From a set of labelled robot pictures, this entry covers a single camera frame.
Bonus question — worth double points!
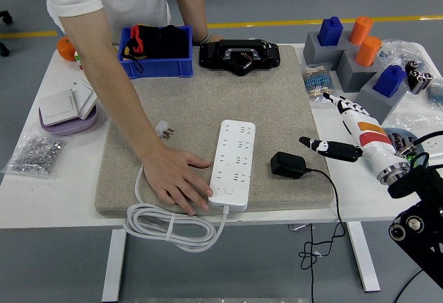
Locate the person's right hand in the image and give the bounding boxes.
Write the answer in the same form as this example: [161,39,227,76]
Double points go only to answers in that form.
[141,147,215,217]

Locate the robot right hand white shell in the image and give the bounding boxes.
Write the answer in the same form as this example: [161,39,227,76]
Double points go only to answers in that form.
[298,91,399,179]

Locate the white power strip with cord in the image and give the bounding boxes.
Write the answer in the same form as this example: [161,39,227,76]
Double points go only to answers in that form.
[123,119,256,253]

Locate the black plug with cord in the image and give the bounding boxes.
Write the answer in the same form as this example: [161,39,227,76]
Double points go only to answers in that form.
[269,151,347,273]

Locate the black device housing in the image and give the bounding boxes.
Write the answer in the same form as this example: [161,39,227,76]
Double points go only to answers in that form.
[198,39,281,77]

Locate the light blue dish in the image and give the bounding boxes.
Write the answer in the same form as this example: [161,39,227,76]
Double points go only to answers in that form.
[382,127,430,160]

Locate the grey socket block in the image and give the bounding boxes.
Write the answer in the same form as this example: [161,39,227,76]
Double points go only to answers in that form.
[302,31,357,71]
[354,76,410,127]
[335,47,381,93]

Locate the blue square peg block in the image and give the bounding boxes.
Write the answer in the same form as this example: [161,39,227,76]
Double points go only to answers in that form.
[317,16,344,47]
[372,64,407,99]

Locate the grey-brown mat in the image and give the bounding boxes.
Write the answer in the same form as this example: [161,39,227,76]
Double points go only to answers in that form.
[95,44,335,218]

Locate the blue plastic bin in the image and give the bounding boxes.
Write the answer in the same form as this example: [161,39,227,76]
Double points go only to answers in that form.
[117,25,194,80]

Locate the clear bag of resistors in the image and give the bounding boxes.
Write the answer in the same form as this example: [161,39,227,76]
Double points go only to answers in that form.
[301,62,341,104]

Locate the orange cylinder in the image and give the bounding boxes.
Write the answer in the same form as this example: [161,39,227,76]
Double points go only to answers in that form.
[348,15,374,46]
[355,36,383,68]

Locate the clear bag of small parts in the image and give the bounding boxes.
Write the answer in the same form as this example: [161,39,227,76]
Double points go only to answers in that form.
[379,38,428,72]

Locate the white table leg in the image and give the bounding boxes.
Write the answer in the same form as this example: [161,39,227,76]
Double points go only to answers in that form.
[345,221,381,293]
[102,229,127,303]

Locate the purple tray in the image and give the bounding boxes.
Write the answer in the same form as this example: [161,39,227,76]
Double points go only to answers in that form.
[37,104,98,136]

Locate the clear bag of metal nuts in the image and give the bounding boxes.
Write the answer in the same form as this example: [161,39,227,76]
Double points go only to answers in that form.
[1,128,70,180]

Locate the orange fruit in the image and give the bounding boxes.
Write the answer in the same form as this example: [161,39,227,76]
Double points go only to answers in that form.
[56,36,78,62]

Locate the black chair base wheels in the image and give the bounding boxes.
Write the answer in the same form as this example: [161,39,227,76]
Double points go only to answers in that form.
[0,10,13,57]

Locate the black cloth with red strap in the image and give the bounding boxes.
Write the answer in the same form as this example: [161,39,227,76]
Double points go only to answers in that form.
[120,24,190,74]

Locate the white wall switch panel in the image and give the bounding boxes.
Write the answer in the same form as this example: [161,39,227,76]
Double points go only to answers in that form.
[37,91,80,127]
[71,79,98,121]

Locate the thin black curved cable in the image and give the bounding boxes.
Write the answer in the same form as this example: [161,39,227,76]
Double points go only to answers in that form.
[393,268,425,303]

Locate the straight black hanging cable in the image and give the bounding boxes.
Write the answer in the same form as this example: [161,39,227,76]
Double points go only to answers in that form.
[309,223,316,303]

